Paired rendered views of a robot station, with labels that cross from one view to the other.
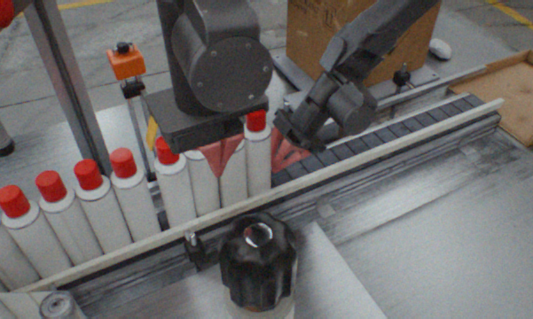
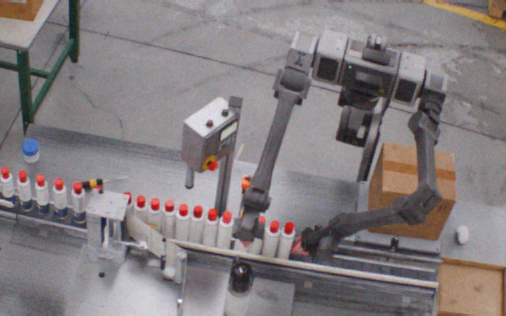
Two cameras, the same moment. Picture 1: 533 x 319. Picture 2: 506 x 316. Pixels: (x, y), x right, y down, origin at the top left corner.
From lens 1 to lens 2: 2.53 m
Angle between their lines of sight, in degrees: 19
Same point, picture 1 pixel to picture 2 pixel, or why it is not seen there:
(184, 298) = (220, 279)
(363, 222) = (319, 299)
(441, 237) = not seen: outside the picture
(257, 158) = (282, 243)
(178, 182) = not seen: hidden behind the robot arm
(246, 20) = (249, 228)
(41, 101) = (220, 65)
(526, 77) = (488, 281)
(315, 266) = (278, 300)
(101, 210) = (210, 229)
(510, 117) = (448, 297)
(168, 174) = not seen: hidden behind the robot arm
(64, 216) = (196, 224)
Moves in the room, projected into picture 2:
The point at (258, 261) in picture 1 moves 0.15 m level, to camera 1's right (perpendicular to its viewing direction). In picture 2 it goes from (238, 275) to (275, 299)
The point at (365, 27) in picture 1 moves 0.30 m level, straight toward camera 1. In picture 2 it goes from (346, 220) to (281, 264)
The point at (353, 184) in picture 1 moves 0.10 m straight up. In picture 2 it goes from (329, 280) to (334, 266)
